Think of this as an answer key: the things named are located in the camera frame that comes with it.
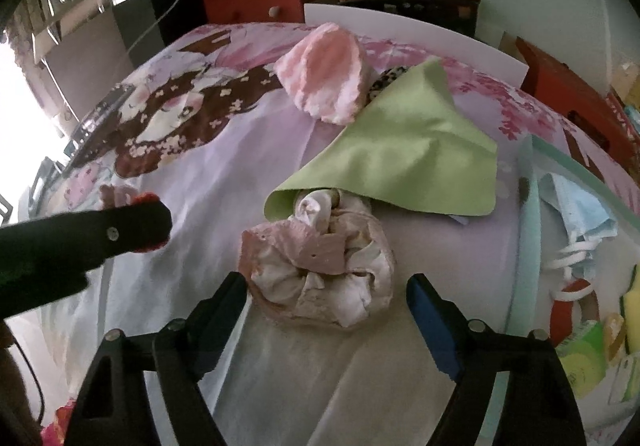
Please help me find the red tape roll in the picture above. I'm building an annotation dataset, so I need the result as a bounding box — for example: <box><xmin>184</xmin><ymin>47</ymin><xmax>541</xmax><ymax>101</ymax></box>
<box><xmin>549</xmin><ymin>278</ymin><xmax>600</xmax><ymax>346</ymax></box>

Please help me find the pink cartoon print bedsheet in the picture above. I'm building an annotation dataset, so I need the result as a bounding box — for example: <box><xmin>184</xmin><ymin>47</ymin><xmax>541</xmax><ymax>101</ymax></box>
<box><xmin>16</xmin><ymin>21</ymin><xmax>640</xmax><ymax>446</ymax></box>

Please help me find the black white leopard scrunchie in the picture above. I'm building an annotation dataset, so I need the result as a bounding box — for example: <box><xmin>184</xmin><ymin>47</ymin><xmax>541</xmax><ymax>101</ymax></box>
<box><xmin>367</xmin><ymin>66</ymin><xmax>409</xmax><ymax>102</ymax></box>

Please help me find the white foam board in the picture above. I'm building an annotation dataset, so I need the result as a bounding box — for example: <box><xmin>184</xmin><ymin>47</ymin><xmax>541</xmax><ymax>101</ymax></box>
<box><xmin>304</xmin><ymin>3</ymin><xmax>529</xmax><ymax>88</ymax></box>

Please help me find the round tan pouch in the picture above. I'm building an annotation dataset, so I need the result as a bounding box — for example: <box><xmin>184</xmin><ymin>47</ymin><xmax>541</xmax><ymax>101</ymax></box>
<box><xmin>603</xmin><ymin>313</ymin><xmax>626</xmax><ymax>364</ymax></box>

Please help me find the white tray with teal rim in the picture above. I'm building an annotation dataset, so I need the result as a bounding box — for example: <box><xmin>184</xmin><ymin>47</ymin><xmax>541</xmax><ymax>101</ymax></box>
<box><xmin>506</xmin><ymin>135</ymin><xmax>639</xmax><ymax>445</ymax></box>

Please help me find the red cardboard box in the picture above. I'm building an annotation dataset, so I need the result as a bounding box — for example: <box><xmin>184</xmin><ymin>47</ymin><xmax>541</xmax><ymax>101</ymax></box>
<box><xmin>515</xmin><ymin>36</ymin><xmax>639</xmax><ymax>182</ymax></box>

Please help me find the purple cartoon tissue pack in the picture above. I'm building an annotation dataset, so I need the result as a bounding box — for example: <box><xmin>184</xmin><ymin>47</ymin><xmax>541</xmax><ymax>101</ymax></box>
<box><xmin>449</xmin><ymin>214</ymin><xmax>472</xmax><ymax>226</ymax></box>

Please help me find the light green cloth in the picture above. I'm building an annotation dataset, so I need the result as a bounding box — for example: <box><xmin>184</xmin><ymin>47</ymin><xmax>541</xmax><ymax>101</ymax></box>
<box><xmin>264</xmin><ymin>57</ymin><xmax>497</xmax><ymax>220</ymax></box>

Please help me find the yellow sponge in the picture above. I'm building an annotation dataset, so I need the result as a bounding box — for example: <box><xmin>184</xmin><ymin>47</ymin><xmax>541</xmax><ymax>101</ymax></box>
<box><xmin>622</xmin><ymin>264</ymin><xmax>640</xmax><ymax>354</ymax></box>

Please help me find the light blue face mask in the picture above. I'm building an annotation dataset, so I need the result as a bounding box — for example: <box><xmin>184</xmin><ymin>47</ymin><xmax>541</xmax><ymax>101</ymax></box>
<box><xmin>538</xmin><ymin>173</ymin><xmax>618</xmax><ymax>244</ymax></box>

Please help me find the pink cream scrunchie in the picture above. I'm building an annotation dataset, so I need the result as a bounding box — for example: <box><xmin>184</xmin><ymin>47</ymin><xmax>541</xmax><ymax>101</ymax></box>
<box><xmin>238</xmin><ymin>189</ymin><xmax>395</xmax><ymax>330</ymax></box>

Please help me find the pink white fuzzy cloth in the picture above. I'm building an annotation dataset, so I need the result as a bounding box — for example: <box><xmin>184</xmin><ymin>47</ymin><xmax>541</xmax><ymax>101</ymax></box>
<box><xmin>273</xmin><ymin>22</ymin><xmax>378</xmax><ymax>126</ymax></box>

